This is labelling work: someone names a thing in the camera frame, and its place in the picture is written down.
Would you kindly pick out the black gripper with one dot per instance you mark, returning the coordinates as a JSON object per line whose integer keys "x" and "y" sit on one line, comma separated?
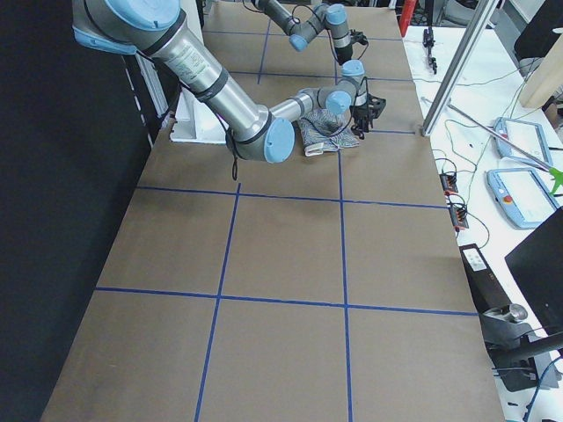
{"x": 361, "y": 111}
{"x": 344, "y": 54}

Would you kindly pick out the striped polo shirt white collar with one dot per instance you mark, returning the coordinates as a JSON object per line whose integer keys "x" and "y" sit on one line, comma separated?
{"x": 323, "y": 131}

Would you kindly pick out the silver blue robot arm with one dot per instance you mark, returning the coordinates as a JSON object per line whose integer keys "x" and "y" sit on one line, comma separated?
{"x": 159, "y": 30}
{"x": 331, "y": 18}

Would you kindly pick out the black clamp tool on table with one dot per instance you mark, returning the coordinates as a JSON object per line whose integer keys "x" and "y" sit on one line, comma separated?
{"x": 428, "y": 42}

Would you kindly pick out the upper blue teach pendant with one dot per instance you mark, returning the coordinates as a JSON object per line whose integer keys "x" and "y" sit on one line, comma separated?
{"x": 526, "y": 135}

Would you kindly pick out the blue teach pendant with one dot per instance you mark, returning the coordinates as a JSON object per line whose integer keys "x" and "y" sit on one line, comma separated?
{"x": 526, "y": 135}
{"x": 522, "y": 196}

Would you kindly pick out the lower blue teach pendant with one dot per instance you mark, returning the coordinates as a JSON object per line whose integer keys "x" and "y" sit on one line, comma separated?
{"x": 522, "y": 196}

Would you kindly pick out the green tipped grabber stick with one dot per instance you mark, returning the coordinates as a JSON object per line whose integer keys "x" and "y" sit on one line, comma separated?
{"x": 542, "y": 165}

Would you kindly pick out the black box white label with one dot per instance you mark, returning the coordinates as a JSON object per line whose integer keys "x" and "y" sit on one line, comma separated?
{"x": 487, "y": 292}

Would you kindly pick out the black monitor on stand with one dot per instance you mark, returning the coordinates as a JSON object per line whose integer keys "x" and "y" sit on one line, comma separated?
{"x": 519, "y": 355}

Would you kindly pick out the silver round knob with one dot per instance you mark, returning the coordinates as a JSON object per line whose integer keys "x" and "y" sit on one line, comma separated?
{"x": 516, "y": 313}

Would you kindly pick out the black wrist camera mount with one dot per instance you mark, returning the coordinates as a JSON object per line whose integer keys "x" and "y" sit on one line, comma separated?
{"x": 376, "y": 106}
{"x": 358, "y": 37}

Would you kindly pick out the aluminium extrusion frame post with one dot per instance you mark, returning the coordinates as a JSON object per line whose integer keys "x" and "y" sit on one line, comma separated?
{"x": 471, "y": 36}

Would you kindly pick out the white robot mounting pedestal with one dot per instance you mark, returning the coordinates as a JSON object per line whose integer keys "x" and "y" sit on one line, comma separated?
{"x": 195, "y": 122}

